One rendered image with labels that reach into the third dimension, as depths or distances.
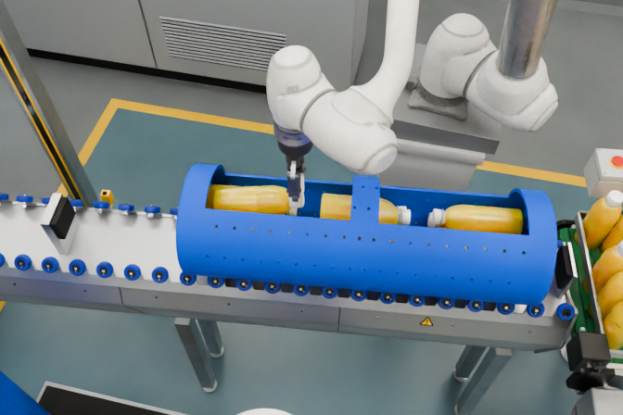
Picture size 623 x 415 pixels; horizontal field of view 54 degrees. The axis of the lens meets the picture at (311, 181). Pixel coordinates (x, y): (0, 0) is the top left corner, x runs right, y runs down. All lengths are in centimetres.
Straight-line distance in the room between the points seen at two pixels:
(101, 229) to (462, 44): 112
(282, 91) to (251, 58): 208
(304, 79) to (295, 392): 163
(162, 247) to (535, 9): 112
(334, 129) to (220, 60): 226
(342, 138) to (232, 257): 51
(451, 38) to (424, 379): 141
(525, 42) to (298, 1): 159
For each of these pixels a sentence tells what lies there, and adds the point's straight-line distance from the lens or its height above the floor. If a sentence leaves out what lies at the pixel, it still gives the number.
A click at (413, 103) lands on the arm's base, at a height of 109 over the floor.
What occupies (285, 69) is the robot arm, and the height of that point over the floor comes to 165.
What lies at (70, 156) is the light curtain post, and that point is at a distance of 209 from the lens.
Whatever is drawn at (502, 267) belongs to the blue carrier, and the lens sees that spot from 146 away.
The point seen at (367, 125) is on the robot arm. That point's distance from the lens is 105.
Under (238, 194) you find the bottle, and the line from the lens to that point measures 147.
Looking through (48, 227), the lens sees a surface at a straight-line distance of 171.
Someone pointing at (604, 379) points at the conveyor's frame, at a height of 86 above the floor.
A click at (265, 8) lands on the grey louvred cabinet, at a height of 60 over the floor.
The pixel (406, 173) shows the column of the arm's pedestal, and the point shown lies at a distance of 198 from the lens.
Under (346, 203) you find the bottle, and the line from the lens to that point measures 145.
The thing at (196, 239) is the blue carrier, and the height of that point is 118.
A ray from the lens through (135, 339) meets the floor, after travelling 269.
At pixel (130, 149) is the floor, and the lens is 326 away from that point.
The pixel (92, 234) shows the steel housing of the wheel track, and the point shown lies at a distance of 184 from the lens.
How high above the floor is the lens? 239
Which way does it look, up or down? 53 degrees down
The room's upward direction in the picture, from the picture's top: straight up
